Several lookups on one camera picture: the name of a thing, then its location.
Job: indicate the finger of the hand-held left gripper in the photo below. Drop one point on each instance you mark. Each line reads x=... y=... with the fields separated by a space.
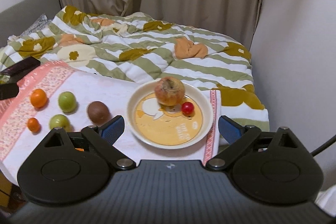
x=21 y=66
x=8 y=90

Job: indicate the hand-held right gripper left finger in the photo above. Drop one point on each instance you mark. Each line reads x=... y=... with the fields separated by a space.
x=113 y=129

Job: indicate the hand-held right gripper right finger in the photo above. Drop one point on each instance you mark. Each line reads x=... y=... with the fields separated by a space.
x=229 y=130

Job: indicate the brown kiwi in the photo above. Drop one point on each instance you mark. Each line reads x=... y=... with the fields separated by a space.
x=97 y=112

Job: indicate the medium orange mandarin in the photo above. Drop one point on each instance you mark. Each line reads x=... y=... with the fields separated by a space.
x=38 y=98

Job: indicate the large orange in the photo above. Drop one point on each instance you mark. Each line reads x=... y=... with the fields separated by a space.
x=79 y=149

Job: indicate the small orange mandarin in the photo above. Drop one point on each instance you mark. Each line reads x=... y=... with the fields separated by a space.
x=33 y=124

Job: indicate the cream plate with yellow print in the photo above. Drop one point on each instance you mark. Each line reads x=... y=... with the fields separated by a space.
x=162 y=130

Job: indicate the green round fruit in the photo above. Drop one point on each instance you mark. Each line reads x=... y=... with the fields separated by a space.
x=67 y=101
x=59 y=123

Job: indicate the white cloth with pink border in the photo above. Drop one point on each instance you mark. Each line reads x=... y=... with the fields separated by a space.
x=118 y=94

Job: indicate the red cherry tomato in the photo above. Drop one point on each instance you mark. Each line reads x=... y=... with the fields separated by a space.
x=187 y=108

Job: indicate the grey patterned cloth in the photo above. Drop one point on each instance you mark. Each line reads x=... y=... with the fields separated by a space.
x=39 y=22

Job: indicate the grey bed headboard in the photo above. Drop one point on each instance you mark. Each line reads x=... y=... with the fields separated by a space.
x=26 y=3

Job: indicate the red yellow apple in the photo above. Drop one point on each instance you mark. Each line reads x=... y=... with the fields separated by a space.
x=169 y=91

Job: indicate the striped floral blanket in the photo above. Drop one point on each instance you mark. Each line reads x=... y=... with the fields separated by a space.
x=147 y=43

